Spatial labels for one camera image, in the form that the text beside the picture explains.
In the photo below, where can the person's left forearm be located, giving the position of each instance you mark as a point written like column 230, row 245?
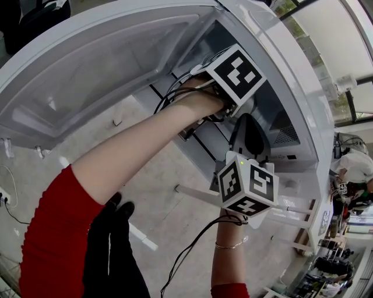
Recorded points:
column 137, row 151

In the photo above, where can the white power strip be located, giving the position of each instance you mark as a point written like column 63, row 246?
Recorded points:
column 4, row 198

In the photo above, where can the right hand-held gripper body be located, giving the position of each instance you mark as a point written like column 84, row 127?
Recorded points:
column 250, row 186

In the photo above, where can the black shoe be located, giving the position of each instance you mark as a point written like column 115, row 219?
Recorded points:
column 126, row 209
column 114, row 198

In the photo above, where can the person's black trousers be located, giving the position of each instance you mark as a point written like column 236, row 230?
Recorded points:
column 116, row 256

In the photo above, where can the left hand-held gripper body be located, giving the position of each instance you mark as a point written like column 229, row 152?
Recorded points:
column 236, row 75

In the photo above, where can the person's red top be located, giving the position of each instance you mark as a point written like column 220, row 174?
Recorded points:
column 55, row 238

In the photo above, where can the black-framed window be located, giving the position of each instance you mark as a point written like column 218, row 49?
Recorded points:
column 344, row 38

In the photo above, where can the white microwave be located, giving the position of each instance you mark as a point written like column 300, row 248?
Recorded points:
column 102, row 64

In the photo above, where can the person's right forearm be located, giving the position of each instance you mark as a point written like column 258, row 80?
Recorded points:
column 227, row 262

